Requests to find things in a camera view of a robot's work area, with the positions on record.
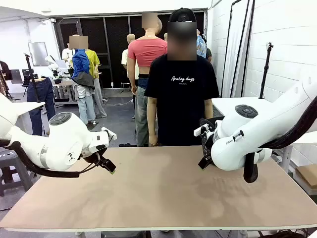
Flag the seated person in dark clothes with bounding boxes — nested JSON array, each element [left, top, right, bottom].
[[0, 60, 13, 81]]

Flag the mannequin with yellow shirt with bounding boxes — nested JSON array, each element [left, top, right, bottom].
[[85, 49, 108, 119]]

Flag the mannequin with red crop top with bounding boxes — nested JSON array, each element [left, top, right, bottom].
[[127, 12, 169, 147]]

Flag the arm black cable sleeve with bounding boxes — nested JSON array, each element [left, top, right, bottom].
[[242, 95, 317, 184], [0, 139, 81, 179]]

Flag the grey framed wall board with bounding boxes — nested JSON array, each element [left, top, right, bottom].
[[27, 42, 50, 67]]

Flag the black tripod by white wall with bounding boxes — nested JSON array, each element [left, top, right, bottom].
[[259, 42, 274, 100]]

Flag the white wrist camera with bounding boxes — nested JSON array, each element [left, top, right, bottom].
[[101, 126, 117, 142], [193, 125, 210, 137]]

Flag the mannequin with cream shirt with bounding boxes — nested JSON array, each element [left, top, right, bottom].
[[121, 34, 139, 82]]

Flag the black cap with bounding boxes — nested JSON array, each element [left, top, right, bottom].
[[168, 7, 197, 23]]

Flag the person's right forearm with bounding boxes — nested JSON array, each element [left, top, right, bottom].
[[147, 97, 159, 137]]

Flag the grey plastic stool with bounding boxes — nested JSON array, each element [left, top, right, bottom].
[[0, 146, 38, 198]]

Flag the black tripod with camera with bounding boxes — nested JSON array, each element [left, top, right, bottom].
[[23, 53, 42, 104]]

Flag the small white background robot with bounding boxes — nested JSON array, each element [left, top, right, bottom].
[[44, 55, 64, 84]]

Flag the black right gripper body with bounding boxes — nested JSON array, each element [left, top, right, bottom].
[[201, 130, 215, 162]]

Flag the mannequin with patterned blue shirt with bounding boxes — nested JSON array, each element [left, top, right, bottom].
[[196, 28, 212, 62]]

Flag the right arm black cable sleeve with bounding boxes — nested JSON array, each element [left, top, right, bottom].
[[242, 95, 317, 184]]

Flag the person's left forearm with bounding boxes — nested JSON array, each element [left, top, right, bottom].
[[204, 98, 214, 120]]

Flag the black light stand pole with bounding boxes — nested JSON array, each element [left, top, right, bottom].
[[221, 0, 242, 98]]

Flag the brown cardboard box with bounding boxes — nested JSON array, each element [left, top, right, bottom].
[[294, 163, 317, 195]]

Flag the blue jeans on stand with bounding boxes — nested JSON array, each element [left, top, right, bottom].
[[26, 76, 56, 136]]

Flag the left arm black cable sleeve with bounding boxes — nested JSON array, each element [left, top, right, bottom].
[[0, 139, 81, 179]]

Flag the person in black t-shirt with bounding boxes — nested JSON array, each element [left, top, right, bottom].
[[144, 7, 220, 147]]

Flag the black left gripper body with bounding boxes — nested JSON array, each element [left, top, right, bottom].
[[81, 148, 108, 167]]

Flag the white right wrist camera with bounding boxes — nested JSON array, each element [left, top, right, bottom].
[[193, 125, 210, 137]]

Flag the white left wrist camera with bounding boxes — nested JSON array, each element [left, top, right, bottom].
[[101, 126, 117, 142]]

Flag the person in white shirt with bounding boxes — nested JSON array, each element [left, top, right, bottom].
[[61, 42, 75, 62]]

